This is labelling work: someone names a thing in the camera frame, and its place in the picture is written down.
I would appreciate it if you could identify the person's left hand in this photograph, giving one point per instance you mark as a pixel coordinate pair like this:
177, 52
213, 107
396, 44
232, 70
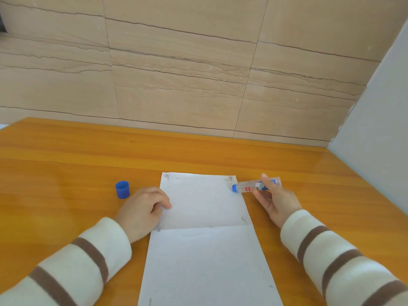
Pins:
140, 213

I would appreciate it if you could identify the person's right hand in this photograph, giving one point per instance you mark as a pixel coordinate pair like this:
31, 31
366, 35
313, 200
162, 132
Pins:
280, 203

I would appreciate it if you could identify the person's left fingers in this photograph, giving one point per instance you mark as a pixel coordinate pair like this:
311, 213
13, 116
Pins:
161, 200

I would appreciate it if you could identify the person's right thumb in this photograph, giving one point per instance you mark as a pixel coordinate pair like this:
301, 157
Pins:
268, 183

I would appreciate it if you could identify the clear glue bottle blue tip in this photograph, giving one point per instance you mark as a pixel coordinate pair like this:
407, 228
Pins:
255, 186

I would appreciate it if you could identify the white paper sheet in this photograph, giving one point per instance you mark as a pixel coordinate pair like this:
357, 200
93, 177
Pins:
207, 238

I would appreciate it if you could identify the person's left forearm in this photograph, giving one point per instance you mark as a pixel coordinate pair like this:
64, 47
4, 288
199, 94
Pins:
60, 267

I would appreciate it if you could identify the person's right forearm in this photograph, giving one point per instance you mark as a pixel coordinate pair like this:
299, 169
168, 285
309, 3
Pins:
344, 264

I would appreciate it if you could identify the blue glue cap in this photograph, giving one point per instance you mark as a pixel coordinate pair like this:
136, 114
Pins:
122, 189

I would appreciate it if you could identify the grey board panel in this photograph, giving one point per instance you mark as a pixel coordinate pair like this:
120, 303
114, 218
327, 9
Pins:
376, 124

